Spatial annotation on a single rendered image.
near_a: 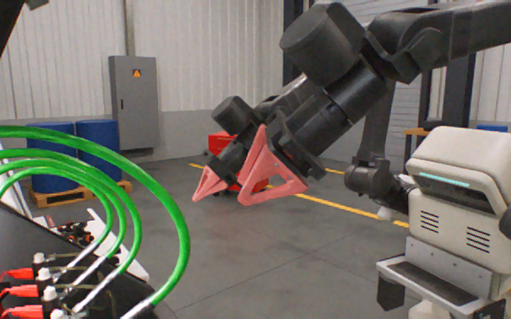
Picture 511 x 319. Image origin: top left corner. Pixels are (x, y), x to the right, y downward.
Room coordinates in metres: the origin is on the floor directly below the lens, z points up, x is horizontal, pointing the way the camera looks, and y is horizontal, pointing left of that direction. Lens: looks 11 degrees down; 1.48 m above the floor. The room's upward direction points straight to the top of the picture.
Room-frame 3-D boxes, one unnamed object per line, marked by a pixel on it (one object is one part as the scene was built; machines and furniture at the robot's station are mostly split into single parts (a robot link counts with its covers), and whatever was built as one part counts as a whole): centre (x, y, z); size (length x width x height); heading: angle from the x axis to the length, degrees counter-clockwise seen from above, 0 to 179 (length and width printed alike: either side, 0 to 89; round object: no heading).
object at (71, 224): (1.17, 0.61, 1.01); 0.23 x 0.11 x 0.06; 36
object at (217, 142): (4.98, 0.23, 0.43); 0.70 x 0.46 x 0.86; 66
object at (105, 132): (5.07, 2.51, 0.51); 1.20 x 0.85 x 1.02; 129
